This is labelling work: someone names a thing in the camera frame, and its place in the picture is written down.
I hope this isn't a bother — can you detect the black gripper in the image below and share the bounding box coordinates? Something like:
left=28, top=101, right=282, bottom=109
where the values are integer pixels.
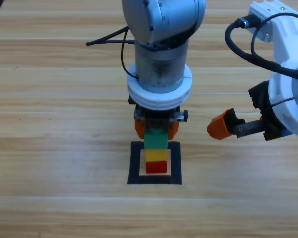
left=206, top=80, right=294, bottom=141
left=128, top=96, right=189, bottom=140

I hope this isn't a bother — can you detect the green wooden cube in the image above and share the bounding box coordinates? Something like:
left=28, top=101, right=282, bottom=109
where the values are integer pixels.
left=143, top=128, right=169, bottom=150

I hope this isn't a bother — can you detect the yellow wooden cube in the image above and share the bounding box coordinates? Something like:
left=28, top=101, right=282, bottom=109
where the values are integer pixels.
left=144, top=148, right=168, bottom=162

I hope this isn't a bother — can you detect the red wooden cube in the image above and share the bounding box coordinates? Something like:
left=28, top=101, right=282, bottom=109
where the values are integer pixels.
left=145, top=160, right=168, bottom=174

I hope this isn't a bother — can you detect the black tape square outline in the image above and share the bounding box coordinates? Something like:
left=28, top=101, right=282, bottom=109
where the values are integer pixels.
left=127, top=141, right=183, bottom=186

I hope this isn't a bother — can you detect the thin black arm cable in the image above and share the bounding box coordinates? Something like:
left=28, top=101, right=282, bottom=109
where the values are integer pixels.
left=120, top=31, right=140, bottom=80
left=250, top=12, right=298, bottom=109

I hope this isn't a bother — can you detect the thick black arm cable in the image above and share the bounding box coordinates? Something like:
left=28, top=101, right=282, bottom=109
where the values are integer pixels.
left=224, top=15, right=298, bottom=82
left=0, top=0, right=136, bottom=47

